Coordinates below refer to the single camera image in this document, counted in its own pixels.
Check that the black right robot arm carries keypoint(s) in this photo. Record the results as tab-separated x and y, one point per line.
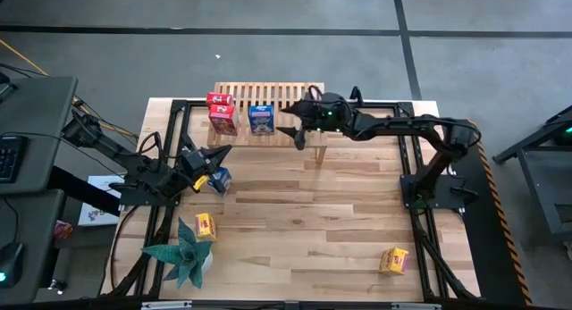
402	124

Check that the large grey desk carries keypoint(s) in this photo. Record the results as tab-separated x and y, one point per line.
40	113

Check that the desk caster wheel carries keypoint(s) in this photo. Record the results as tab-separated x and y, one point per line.
58	286

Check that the black keyboard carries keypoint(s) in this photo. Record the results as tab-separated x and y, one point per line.
11	160

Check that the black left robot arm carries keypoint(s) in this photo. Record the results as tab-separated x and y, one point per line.
107	147

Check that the white printed box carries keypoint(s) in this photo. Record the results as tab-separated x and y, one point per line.
96	211

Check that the black metal stand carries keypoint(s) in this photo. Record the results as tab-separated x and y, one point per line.
543	194

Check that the white plant pot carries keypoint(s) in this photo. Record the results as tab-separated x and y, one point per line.
207	262

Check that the yellow gripper tag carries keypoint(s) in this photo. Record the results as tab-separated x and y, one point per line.
200	183

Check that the blue Frosted Flakes cereal box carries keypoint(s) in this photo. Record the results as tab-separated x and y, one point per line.
222	182
261	120

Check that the wooden slatted shelf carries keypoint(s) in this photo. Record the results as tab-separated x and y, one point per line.
263	141

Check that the black camera bracket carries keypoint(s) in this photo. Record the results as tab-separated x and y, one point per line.
356	97

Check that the small red packet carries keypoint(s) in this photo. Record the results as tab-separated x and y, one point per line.
62	229

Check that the teal artificial plant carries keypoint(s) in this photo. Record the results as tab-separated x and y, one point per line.
185	256

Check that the small grey desk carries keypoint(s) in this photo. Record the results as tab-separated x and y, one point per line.
31	238

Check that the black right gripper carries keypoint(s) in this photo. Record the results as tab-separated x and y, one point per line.
330	113

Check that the black computer mouse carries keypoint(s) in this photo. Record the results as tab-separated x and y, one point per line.
10	263

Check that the black hazard-striped floor mat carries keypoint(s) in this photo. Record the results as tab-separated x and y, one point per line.
482	238

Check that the silver metal bracket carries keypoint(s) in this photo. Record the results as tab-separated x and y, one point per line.
415	306
165	305

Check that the black aluminium table frame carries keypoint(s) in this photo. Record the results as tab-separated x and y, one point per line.
380	105

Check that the yellow Pops cereal box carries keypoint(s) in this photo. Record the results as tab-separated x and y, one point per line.
205	226
393	262

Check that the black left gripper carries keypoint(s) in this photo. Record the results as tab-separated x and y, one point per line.
194	162

